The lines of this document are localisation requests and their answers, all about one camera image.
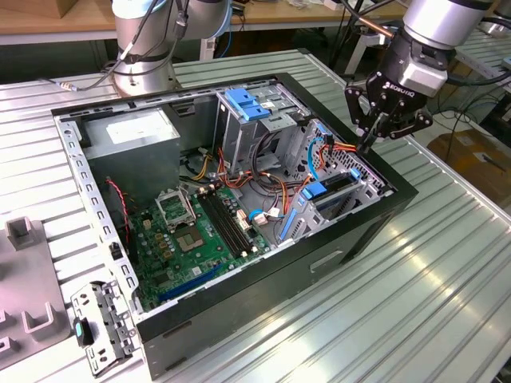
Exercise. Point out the grey parts rack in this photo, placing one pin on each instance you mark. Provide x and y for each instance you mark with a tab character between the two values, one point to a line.
28	279

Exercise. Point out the blue expansion slot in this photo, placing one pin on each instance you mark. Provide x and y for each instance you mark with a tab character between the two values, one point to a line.
187	285

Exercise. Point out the hard disk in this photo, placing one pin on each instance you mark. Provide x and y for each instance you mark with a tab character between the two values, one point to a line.
313	191

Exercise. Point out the metal locking lever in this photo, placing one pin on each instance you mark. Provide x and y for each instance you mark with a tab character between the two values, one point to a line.
187	203

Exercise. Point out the green motherboard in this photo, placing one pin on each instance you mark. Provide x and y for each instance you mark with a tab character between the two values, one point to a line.
199	267

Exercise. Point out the grey metal disk bay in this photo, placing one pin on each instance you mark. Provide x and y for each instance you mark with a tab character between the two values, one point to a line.
305	217

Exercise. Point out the grey optical drive cage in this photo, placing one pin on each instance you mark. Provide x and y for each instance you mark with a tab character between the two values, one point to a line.
235	135

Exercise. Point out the blue plastic drive latch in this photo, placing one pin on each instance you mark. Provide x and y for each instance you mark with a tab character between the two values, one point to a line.
245	105

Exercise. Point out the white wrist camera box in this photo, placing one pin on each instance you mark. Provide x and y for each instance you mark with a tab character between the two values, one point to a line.
423	77

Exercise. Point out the CPU socket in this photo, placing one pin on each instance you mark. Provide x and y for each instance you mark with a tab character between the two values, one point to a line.
189	240

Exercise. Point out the grey power supply unit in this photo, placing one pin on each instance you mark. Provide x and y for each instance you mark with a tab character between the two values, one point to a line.
131	167

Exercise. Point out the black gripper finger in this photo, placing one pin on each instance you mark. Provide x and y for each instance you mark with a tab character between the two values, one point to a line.
357	103
411	123

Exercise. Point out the black open PC case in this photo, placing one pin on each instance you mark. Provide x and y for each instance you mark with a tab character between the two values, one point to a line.
239	299

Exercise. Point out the metal card retainer bracket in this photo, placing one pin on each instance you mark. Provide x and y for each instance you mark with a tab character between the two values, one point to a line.
116	319

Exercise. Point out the brown cardboard box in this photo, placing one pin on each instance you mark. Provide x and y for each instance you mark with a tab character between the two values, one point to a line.
471	159

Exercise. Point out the small brown desk box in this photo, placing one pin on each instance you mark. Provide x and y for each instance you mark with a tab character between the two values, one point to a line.
66	8

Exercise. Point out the black RAM slot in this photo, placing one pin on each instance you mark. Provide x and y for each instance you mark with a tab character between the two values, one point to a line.
219	227
230	222
235	220
224	225

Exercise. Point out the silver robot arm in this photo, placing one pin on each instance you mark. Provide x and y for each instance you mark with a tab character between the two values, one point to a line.
147	76

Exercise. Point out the wooden desk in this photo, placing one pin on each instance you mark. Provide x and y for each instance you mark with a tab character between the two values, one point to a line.
303	16

